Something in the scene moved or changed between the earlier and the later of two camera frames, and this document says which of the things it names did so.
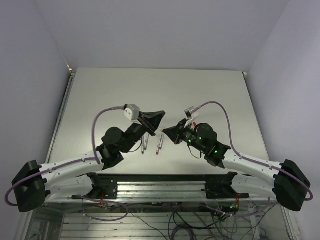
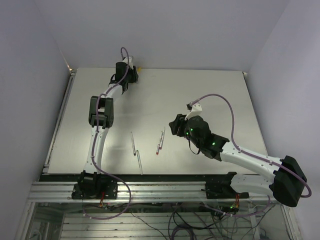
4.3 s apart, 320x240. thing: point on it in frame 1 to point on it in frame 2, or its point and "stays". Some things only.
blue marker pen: x=143 y=145 to x=133 y=144
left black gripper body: x=134 y=132 to x=133 y=75
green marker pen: x=146 y=139 to x=139 y=162
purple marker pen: x=162 y=139 stays
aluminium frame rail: x=162 y=192 stays
